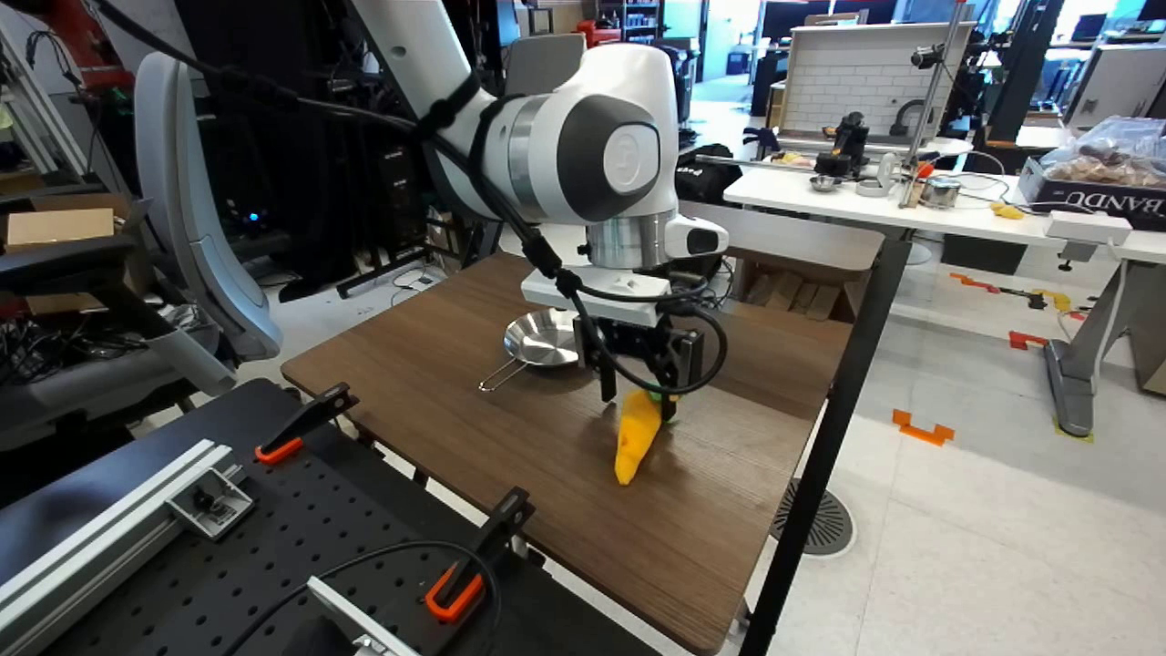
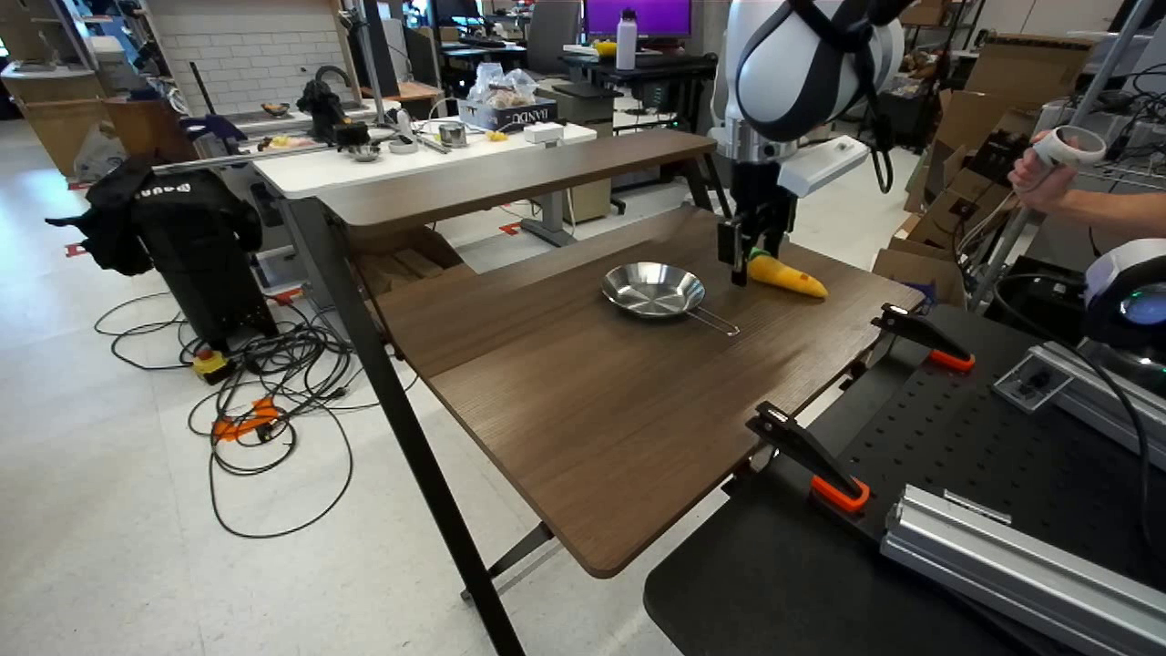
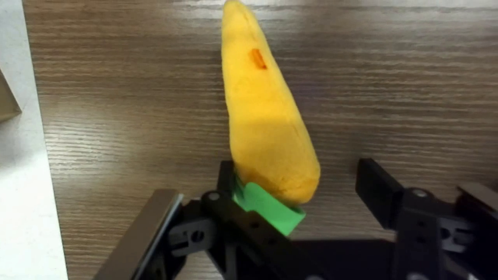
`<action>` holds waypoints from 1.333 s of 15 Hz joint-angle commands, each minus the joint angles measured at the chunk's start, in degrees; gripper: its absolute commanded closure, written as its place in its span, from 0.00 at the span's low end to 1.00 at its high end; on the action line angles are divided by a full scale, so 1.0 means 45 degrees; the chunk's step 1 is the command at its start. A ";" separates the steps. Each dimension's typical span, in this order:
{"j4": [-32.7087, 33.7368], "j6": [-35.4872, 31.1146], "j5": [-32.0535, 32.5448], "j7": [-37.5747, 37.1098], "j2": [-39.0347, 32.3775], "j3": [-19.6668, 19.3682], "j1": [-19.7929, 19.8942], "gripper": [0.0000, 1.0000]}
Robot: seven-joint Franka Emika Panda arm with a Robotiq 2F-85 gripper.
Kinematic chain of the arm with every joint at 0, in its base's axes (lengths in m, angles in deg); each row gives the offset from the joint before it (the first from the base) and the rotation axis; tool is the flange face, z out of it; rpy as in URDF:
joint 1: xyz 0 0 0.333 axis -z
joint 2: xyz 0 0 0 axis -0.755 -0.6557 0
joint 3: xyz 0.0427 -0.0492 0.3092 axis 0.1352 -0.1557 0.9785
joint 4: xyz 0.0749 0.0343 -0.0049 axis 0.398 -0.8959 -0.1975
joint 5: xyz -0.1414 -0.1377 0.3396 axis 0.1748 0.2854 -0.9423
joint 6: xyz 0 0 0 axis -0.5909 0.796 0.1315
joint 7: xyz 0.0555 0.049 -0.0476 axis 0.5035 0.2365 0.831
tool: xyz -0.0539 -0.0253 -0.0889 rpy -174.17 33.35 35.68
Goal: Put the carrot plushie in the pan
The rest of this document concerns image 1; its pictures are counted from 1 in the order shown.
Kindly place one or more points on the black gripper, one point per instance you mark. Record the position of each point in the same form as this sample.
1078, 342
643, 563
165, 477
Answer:
643, 327

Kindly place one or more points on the orange carrot plushie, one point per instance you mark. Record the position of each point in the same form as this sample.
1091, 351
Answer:
636, 440

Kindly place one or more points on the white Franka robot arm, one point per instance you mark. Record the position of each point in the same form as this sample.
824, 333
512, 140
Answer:
586, 146

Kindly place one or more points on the silver metal pan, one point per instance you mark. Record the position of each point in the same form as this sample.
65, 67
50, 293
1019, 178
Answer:
547, 344

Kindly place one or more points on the brown cardboard box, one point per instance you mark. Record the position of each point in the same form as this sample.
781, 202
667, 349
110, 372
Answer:
803, 285

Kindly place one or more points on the round floor drain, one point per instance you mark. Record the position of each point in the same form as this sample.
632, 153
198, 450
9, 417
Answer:
829, 525

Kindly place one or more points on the white desk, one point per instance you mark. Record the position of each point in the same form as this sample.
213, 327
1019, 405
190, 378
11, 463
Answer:
849, 196

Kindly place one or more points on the orange floor tape marker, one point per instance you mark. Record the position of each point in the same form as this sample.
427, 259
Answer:
925, 428

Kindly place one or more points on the black orange bar clamp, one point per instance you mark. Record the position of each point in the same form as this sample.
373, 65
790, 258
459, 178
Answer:
478, 563
304, 423

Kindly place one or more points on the black desk device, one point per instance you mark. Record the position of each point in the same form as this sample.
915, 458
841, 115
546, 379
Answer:
844, 140

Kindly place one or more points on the small metal cup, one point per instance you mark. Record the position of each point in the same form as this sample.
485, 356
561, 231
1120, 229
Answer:
944, 191

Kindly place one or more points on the white pegboard panel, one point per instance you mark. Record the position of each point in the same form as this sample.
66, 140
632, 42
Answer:
860, 78

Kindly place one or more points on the black printed snack box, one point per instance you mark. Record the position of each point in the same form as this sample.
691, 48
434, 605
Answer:
1093, 191

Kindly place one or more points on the black perforated breadboard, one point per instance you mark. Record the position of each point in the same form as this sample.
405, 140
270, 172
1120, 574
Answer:
242, 571

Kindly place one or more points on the flat tan cardboard piece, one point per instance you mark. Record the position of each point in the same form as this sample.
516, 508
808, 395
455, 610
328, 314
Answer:
61, 229

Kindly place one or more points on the black metal table frame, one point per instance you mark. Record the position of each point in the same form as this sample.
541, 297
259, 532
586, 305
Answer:
841, 388

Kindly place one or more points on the short aluminium extrusion rail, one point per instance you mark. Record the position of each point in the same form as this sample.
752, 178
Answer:
351, 616

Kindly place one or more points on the small metal corner bracket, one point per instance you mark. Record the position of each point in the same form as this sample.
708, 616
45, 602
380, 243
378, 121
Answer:
213, 497

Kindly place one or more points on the long aluminium extrusion rail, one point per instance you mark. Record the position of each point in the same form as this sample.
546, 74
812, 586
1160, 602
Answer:
96, 532

